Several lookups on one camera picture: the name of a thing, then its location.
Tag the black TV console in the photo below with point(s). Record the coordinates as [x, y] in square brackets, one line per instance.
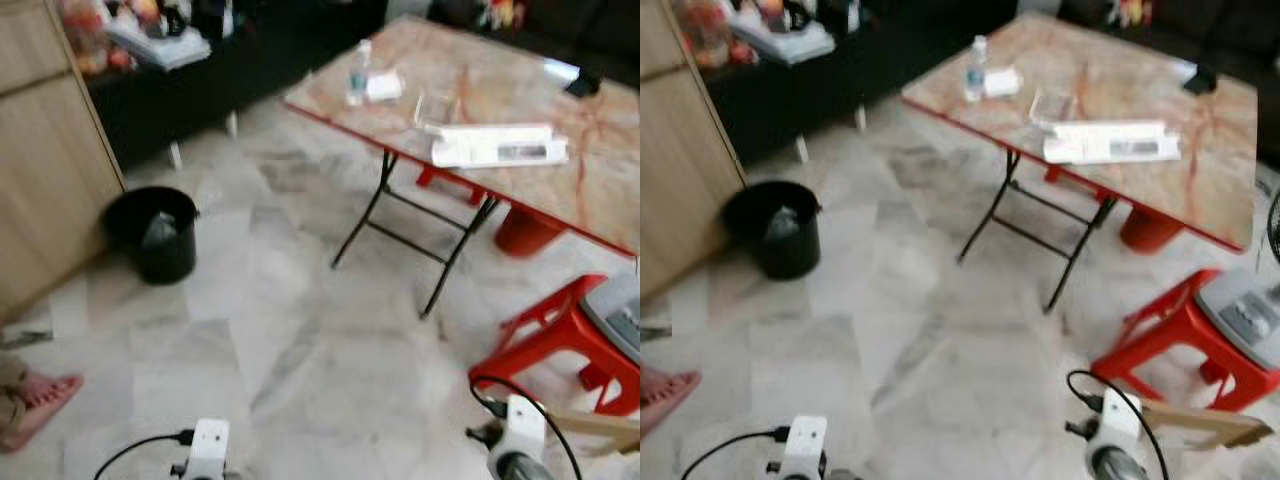
[880, 60]
[260, 70]

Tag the person's foot in pink slipper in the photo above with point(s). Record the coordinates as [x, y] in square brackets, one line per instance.
[35, 400]
[665, 395]

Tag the grey plastic bag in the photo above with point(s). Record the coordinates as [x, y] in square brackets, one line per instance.
[160, 232]
[783, 226]

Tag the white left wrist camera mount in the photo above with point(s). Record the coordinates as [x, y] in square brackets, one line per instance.
[805, 442]
[208, 445]

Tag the flattened white cardboard box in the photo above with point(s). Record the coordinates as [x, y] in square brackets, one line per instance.
[495, 146]
[1110, 142]

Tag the light wooden cabinet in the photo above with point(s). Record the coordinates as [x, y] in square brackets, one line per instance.
[680, 160]
[50, 170]

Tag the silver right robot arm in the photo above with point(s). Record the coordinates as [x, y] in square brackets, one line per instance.
[520, 468]
[1116, 466]

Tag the beige cardboard piece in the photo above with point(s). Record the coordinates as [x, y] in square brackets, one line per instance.
[600, 428]
[1200, 422]

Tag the marble-top folding table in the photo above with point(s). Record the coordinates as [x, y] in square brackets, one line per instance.
[520, 95]
[1130, 85]

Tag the grey device with buttons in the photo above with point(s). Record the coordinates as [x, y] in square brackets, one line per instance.
[618, 310]
[1245, 310]

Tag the red plastic bucket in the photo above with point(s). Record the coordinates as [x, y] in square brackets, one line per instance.
[1148, 230]
[525, 232]

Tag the black fan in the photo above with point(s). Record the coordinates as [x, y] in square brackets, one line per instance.
[1274, 225]

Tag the cartoon boy plush doll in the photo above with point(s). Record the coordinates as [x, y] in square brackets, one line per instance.
[1128, 12]
[500, 14]

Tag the large red plastic stool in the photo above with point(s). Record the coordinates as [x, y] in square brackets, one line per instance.
[560, 335]
[1180, 335]

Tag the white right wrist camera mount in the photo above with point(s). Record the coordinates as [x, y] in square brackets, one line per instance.
[522, 425]
[1118, 420]

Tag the black rubbish bin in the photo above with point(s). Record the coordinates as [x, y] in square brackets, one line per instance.
[785, 260]
[165, 262]

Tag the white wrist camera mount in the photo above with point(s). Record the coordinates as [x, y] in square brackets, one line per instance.
[208, 445]
[522, 425]
[1118, 420]
[805, 442]

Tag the small red stool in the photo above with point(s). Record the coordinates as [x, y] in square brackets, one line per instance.
[445, 185]
[1070, 183]

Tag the stack of white papers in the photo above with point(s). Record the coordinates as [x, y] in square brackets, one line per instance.
[160, 48]
[785, 42]

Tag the small black object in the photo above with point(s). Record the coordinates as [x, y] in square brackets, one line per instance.
[1200, 80]
[582, 84]

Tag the clear plastic packaging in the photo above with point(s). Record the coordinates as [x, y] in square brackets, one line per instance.
[436, 110]
[1052, 106]

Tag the clear plastic water bottle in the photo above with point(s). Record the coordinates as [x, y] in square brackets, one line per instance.
[357, 80]
[975, 76]

